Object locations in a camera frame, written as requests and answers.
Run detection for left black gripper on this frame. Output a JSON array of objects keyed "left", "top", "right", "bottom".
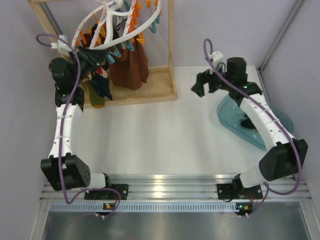
[{"left": 70, "top": 44, "right": 109, "bottom": 86}]

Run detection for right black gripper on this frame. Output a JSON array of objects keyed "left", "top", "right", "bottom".
[{"left": 191, "top": 61, "right": 233, "bottom": 98}]

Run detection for black sock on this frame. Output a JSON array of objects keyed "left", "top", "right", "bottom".
[{"left": 240, "top": 113, "right": 256, "bottom": 130}]

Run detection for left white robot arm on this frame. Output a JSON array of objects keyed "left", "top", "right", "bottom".
[{"left": 40, "top": 46, "right": 113, "bottom": 199}]

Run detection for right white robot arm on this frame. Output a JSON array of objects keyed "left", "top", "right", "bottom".
[{"left": 191, "top": 53, "right": 308, "bottom": 199}]

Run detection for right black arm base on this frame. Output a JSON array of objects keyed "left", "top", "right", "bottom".
[{"left": 216, "top": 183, "right": 263, "bottom": 217}]

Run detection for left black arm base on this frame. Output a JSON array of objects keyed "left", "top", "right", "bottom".
[{"left": 84, "top": 183, "right": 129, "bottom": 215}]

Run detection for white oval clip hanger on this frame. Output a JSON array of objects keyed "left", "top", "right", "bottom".
[{"left": 71, "top": 0, "right": 163, "bottom": 50}]

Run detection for brown hanging socks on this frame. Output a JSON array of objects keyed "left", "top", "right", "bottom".
[{"left": 109, "top": 40, "right": 149, "bottom": 90}]

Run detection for navy patterned hanging sock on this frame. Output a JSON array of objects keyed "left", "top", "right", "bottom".
[{"left": 90, "top": 68, "right": 113, "bottom": 101}]

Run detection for teal plastic basin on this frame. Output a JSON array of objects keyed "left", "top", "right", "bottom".
[{"left": 216, "top": 94, "right": 296, "bottom": 151}]

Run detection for white striped hanging sock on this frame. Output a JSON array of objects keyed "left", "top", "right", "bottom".
[{"left": 115, "top": 15, "right": 128, "bottom": 34}]

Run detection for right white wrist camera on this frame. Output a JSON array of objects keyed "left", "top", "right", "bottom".
[{"left": 208, "top": 51, "right": 224, "bottom": 68}]

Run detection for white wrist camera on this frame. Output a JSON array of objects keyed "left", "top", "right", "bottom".
[
  {"left": 50, "top": 34, "right": 72, "bottom": 57},
  {"left": 208, "top": 51, "right": 224, "bottom": 68}
]

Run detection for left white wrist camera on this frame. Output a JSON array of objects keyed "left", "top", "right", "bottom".
[{"left": 50, "top": 34, "right": 72, "bottom": 57}]

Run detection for wooden hanger rack frame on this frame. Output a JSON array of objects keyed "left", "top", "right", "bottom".
[{"left": 27, "top": 0, "right": 178, "bottom": 108}]

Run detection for aluminium mounting rail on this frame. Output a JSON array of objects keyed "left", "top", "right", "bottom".
[{"left": 39, "top": 174, "right": 315, "bottom": 215}]

